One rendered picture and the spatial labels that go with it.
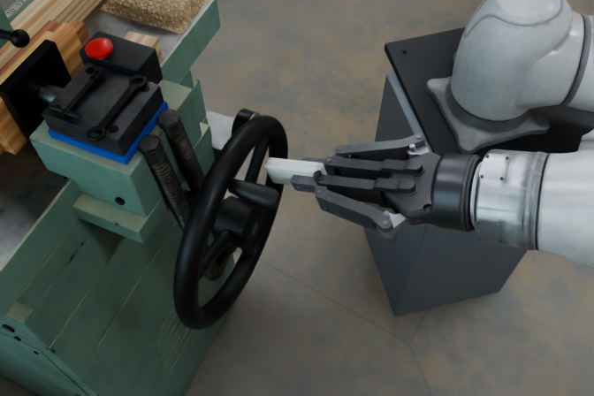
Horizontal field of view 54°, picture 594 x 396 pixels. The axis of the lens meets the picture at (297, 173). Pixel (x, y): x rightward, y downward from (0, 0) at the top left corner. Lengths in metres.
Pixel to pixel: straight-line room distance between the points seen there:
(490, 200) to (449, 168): 0.05
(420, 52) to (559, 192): 0.78
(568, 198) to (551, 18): 0.51
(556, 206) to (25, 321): 0.60
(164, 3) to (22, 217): 0.36
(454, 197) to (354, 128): 1.38
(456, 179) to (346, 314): 1.07
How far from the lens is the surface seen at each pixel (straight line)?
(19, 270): 0.73
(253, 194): 0.64
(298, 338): 1.56
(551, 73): 1.03
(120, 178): 0.66
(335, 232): 1.69
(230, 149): 0.65
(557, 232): 0.54
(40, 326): 0.82
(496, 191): 0.54
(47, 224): 0.74
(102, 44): 0.70
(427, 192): 0.58
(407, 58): 1.26
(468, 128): 1.13
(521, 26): 0.98
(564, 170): 0.54
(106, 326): 0.98
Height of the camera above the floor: 1.47
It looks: 55 degrees down
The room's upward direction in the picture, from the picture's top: straight up
